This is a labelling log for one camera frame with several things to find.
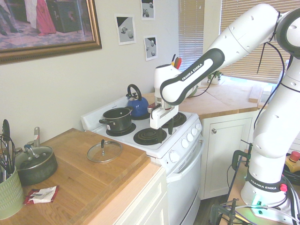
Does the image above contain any grey saucepan lid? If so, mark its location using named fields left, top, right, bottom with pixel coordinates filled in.
left=15, top=144, right=53, bottom=171

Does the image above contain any black cooking pot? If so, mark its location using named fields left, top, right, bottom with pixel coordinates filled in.
left=98, top=106, right=134, bottom=132

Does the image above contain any black coil burner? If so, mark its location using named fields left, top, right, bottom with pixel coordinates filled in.
left=131, top=113, right=151, bottom=121
left=105, top=122, right=137, bottom=137
left=133, top=128, right=167, bottom=145
left=161, top=112, right=188, bottom=128

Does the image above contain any gold framed painting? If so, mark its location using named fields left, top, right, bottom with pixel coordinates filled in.
left=0, top=0, right=103, bottom=66

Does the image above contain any red emergency stop button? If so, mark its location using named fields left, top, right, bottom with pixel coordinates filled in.
left=285, top=151, right=300, bottom=174

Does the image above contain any glass pot lid black handle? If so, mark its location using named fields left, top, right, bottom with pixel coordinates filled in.
left=86, top=139, right=123, bottom=164

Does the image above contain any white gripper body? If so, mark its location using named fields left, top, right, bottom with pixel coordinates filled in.
left=150, top=105, right=180, bottom=130

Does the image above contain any black whisk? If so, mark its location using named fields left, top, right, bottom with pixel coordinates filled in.
left=0, top=134, right=17, bottom=176

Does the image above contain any small potted green plant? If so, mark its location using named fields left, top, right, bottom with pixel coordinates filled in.
left=207, top=70, right=224, bottom=85

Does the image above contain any dark green table clamp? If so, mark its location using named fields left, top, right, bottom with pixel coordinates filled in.
left=210, top=198, right=240, bottom=225
left=231, top=142, right=254, bottom=170

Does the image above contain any white cabinet with knob door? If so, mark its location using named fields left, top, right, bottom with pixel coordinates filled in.
left=199, top=110, right=261, bottom=200

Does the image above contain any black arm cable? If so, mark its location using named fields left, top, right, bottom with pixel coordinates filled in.
left=253, top=10, right=287, bottom=132

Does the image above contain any grey printed wall photo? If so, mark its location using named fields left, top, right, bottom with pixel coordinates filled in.
left=143, top=35, right=158, bottom=62
left=114, top=13, right=137, bottom=46
left=140, top=0, right=156, bottom=21

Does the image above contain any white electric stove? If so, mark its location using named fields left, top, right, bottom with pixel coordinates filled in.
left=81, top=95, right=206, bottom=225

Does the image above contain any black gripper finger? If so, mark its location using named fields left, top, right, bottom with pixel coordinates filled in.
left=167, top=118, right=176, bottom=135
left=156, top=127, right=165, bottom=144

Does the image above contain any wide wooden window blind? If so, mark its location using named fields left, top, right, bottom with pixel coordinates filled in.
left=220, top=0, right=300, bottom=84

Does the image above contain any green ribbed utensil holder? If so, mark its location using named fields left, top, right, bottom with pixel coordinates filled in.
left=0, top=165, right=25, bottom=220

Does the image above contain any blue kettle black handle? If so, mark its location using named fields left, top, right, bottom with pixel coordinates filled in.
left=126, top=83, right=150, bottom=120

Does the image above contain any narrow wooden window blind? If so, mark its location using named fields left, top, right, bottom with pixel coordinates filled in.
left=178, top=0, right=205, bottom=69

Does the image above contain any grey saucepan metal handle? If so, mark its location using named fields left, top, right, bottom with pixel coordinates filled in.
left=14, top=127, right=59, bottom=186

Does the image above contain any red snack packet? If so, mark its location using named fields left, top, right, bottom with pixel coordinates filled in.
left=22, top=185, right=60, bottom=205

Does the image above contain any white counter cabinet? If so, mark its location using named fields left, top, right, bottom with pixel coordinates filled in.
left=89, top=161, right=169, bottom=225

